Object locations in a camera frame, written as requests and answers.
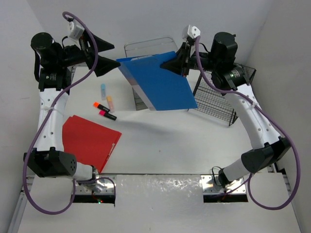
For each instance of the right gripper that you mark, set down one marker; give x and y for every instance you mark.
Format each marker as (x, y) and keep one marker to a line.
(179, 64)

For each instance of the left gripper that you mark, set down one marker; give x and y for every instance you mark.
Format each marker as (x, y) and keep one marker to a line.
(104, 64)

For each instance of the blue folder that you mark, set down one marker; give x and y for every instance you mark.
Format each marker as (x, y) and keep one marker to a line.
(159, 89)

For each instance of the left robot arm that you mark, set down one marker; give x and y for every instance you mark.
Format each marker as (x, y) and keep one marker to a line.
(46, 156)

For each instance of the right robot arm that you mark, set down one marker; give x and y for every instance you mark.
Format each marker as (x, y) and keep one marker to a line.
(230, 79)

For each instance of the blue cap clear marker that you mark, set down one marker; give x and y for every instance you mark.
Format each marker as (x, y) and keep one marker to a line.
(103, 91)

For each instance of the clear plastic drawer organizer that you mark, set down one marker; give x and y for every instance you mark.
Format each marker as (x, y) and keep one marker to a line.
(146, 49)

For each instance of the orange cap clear marker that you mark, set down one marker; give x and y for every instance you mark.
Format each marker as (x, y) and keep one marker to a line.
(110, 104)

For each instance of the orange black highlighter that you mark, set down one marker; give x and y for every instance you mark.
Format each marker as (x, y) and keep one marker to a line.
(101, 107)

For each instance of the pink black highlighter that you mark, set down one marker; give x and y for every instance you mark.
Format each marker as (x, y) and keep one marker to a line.
(107, 115)

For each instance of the red folder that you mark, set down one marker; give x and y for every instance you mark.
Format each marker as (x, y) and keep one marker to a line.
(91, 143)

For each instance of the white front cover panel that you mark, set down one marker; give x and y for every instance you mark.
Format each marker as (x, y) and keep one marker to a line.
(161, 204)

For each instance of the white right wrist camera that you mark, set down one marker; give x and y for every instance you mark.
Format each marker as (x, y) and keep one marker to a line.
(192, 31)

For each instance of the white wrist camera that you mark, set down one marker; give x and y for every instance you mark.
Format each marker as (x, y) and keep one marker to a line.
(192, 31)
(75, 30)

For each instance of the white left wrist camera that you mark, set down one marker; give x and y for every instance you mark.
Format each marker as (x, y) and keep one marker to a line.
(75, 30)

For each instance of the black wire mesh rack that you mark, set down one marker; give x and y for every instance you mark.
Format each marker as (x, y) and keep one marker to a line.
(212, 102)

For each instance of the aluminium table frame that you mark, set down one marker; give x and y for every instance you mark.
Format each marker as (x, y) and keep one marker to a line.
(155, 142)

